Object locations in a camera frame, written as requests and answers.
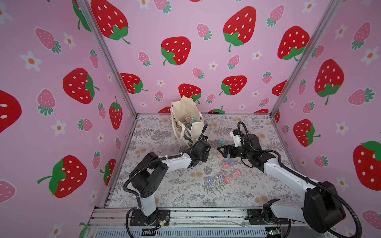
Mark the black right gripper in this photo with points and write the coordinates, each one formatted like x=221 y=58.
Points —
x=231 y=150

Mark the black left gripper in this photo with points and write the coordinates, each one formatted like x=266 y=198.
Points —
x=206 y=156

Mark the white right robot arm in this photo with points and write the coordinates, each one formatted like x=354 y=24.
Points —
x=320 y=208

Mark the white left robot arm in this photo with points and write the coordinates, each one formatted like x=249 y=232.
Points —
x=147 y=176

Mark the teal hourglass far right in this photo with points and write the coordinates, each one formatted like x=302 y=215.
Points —
x=222 y=142

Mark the lilac hourglass centre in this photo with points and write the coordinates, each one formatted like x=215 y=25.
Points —
x=211 y=179

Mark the cream canvas tote bag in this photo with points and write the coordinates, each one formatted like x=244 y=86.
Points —
x=188 y=133

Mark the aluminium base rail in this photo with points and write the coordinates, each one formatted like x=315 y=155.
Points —
x=212 y=222

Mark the silver corner frame post right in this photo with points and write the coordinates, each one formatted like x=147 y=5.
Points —
x=319 y=32

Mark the silver corner frame post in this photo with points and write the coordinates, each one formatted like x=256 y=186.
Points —
x=319 y=32
x=89 y=17

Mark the silver corner frame post left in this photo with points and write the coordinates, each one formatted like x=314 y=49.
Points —
x=89 y=17

